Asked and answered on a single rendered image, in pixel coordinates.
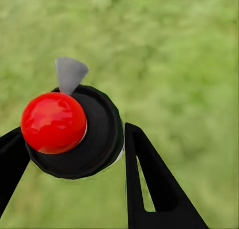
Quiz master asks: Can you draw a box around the pesticide atomizer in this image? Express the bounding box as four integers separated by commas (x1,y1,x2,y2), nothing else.
20,56,125,180

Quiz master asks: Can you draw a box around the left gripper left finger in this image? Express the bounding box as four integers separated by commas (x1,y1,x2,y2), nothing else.
0,127,31,218

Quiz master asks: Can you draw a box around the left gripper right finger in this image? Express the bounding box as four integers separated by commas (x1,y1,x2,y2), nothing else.
124,123,209,229

